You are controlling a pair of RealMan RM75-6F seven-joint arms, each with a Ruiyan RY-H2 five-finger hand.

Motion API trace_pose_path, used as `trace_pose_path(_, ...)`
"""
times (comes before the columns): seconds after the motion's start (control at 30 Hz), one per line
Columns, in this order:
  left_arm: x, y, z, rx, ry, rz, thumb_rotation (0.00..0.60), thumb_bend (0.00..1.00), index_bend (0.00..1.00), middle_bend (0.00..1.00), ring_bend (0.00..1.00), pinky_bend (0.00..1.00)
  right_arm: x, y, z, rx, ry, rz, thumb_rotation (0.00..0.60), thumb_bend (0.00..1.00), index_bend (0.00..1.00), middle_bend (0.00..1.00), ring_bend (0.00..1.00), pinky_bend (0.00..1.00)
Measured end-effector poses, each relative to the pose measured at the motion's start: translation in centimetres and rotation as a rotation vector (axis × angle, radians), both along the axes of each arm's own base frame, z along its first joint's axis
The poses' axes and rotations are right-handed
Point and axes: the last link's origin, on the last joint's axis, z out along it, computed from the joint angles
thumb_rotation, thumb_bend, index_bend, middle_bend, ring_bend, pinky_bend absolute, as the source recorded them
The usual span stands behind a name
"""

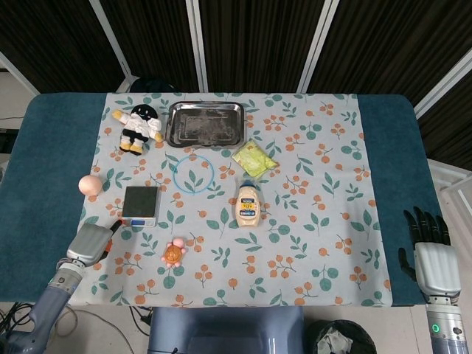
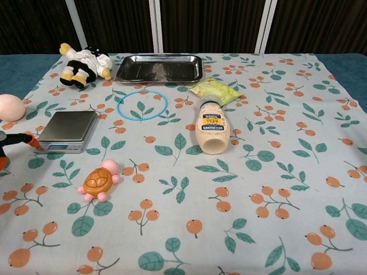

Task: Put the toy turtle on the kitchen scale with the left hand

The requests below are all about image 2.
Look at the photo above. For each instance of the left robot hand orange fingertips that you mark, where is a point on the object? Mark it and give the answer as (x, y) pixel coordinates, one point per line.
(17, 139)

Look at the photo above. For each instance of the silver digital kitchen scale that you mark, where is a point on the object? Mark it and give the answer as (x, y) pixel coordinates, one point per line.
(68, 126)

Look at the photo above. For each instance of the pink orange turtle toy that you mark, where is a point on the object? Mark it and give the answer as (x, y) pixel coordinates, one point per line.
(99, 180)

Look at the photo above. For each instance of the peach coloured ball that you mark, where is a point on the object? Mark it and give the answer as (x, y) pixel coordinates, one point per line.
(10, 107)

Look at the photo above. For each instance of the blue table cover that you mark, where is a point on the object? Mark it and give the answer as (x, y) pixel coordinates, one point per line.
(20, 74)

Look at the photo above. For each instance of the black white plush doll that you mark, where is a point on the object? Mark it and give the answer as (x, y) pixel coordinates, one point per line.
(86, 64)

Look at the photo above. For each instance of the rectangular metal tray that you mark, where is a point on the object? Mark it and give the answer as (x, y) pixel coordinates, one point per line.
(160, 68)

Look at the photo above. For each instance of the floral leaf print tablecloth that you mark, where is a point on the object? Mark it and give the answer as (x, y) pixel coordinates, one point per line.
(200, 186)

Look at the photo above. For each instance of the mayonnaise squeeze bottle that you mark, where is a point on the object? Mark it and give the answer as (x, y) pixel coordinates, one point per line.
(213, 131)

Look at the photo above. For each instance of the yellow-green snack packet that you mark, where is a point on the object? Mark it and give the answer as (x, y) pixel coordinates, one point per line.
(215, 90)

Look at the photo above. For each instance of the white partition post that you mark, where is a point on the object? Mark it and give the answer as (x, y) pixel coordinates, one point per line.
(155, 25)
(76, 25)
(266, 25)

